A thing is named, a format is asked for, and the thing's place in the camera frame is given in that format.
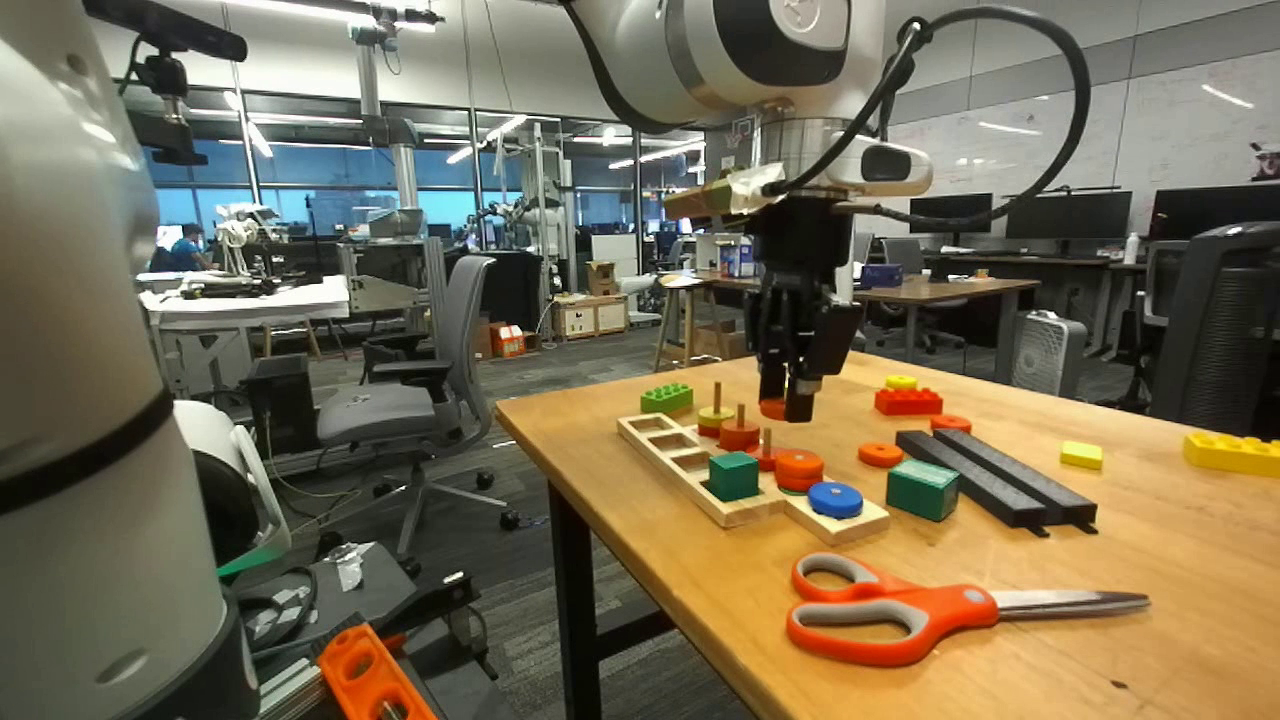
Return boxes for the black computer tower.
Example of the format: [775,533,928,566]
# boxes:
[245,354,321,463]

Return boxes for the person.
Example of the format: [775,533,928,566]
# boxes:
[166,223,214,274]

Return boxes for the red building block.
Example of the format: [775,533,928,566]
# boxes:
[875,388,945,417]

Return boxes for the wooden shape sorter board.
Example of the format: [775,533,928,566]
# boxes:
[617,381,891,547]

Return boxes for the black cable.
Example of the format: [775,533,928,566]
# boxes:
[234,565,322,653]

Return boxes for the wooden table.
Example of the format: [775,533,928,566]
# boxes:
[660,270,1042,386]

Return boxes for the white table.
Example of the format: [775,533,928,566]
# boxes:
[138,274,353,399]

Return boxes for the wooden stool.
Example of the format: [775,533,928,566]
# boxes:
[653,274,723,374]

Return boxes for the orange handled scissors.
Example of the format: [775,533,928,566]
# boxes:
[785,553,1153,669]

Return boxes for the green cube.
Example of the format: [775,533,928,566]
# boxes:
[708,452,761,503]
[886,459,961,523]

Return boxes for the thick orange disc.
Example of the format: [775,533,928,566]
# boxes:
[775,449,826,494]

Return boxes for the blue disc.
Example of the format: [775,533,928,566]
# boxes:
[807,482,865,520]

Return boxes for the yellow building block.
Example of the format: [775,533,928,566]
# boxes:
[1183,432,1280,478]

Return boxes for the grey office chair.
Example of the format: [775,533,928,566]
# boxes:
[316,254,522,557]

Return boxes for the white box fan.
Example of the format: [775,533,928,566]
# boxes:
[1011,309,1090,400]

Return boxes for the stack of cardboard boxes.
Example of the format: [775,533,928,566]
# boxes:
[549,260,631,342]

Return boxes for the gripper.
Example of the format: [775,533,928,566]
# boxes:
[744,197,867,424]

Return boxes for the black foam bar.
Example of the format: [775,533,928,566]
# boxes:
[933,428,1100,535]
[895,430,1053,539]

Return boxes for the row of monitors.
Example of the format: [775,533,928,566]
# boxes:
[907,183,1280,244]

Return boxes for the black office chair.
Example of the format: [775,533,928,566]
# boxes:
[1146,222,1280,441]

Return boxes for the orange plastic clamp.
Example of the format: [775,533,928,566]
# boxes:
[316,623,439,720]

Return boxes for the camera on mount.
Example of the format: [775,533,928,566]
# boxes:
[82,0,249,167]

